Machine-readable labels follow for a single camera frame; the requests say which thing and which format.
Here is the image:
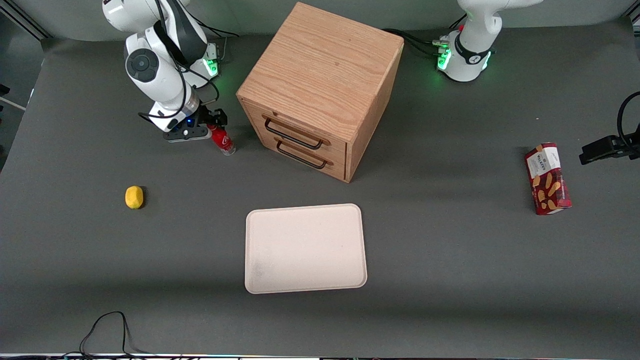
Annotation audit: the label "red coke bottle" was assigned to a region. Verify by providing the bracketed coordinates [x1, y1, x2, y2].
[208, 125, 237, 156]

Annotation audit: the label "yellow lemon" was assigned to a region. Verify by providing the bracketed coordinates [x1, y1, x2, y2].
[124, 185, 145, 210]

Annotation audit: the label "red biscuit box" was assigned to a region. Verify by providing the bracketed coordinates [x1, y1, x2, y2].
[524, 142, 573, 216]

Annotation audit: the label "thin black looped cable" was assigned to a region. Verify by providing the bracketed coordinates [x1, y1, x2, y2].
[79, 311, 153, 358]

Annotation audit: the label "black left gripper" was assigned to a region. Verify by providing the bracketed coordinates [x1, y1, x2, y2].
[579, 134, 640, 166]

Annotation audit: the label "long black drawer handle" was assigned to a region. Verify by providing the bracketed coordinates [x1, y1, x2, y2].
[263, 117, 325, 151]

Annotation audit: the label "black right arm base cable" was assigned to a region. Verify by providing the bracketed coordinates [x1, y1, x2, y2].
[192, 12, 240, 64]

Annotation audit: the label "short black drawer handle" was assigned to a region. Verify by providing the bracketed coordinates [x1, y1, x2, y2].
[275, 141, 329, 170]

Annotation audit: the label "black left wrist cable loop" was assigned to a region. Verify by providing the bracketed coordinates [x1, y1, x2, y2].
[616, 91, 640, 149]

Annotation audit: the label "black cable along right arm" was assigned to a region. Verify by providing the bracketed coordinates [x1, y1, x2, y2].
[138, 0, 221, 123]

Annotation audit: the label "wooden two-drawer cabinet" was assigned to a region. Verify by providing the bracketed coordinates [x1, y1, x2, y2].
[236, 1, 405, 184]

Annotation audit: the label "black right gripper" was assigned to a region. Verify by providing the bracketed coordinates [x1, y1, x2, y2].
[198, 107, 229, 133]

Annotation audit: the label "dark grey table mat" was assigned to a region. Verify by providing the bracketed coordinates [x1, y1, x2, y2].
[0, 19, 640, 357]

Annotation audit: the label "aluminium frame rail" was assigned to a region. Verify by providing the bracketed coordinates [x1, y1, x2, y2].
[0, 7, 54, 41]

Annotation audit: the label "cream plastic tray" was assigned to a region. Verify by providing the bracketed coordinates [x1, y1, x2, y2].
[244, 203, 368, 295]

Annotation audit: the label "black left arm base cables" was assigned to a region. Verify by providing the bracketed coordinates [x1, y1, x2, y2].
[382, 28, 450, 57]

